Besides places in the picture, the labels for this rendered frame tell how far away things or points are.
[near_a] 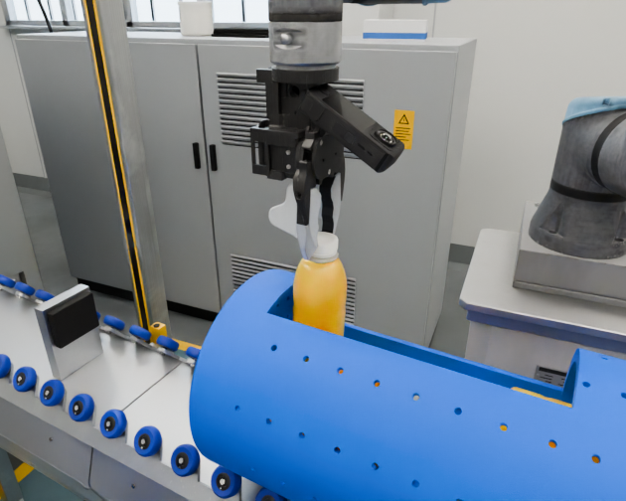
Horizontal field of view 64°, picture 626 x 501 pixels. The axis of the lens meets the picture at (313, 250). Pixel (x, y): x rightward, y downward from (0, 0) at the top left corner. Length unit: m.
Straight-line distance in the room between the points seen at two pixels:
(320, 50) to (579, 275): 0.55
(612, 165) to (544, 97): 2.43
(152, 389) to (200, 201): 1.60
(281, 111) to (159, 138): 1.99
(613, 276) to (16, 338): 1.14
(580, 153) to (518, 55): 2.37
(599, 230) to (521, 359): 0.23
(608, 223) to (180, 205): 2.07
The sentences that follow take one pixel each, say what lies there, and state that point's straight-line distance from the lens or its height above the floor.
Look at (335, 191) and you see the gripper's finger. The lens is 0.60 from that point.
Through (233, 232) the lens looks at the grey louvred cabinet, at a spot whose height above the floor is 0.59.
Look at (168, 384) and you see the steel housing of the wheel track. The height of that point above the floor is 0.93.
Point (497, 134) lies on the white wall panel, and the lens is 3.24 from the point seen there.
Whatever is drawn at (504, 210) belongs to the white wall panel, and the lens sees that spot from 3.37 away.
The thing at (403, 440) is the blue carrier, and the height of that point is 1.18.
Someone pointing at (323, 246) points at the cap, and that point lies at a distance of 0.59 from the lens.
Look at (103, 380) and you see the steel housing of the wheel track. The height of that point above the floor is 0.93.
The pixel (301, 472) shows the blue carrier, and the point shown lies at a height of 1.10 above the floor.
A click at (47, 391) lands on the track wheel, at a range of 1.00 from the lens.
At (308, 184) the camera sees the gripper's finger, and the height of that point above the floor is 1.39.
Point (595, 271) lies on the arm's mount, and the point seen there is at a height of 1.20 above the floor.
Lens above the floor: 1.56
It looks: 26 degrees down
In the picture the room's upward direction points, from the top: straight up
